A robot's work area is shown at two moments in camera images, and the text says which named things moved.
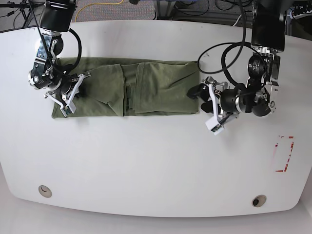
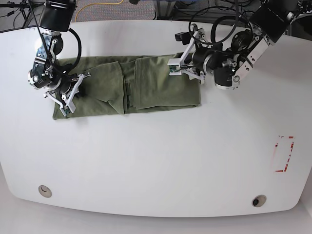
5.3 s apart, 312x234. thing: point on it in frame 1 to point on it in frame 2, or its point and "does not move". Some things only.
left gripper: [65, 102] does not move
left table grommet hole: [45, 191] does not move
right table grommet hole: [259, 201] does not move
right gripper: [216, 124] to [192, 60]
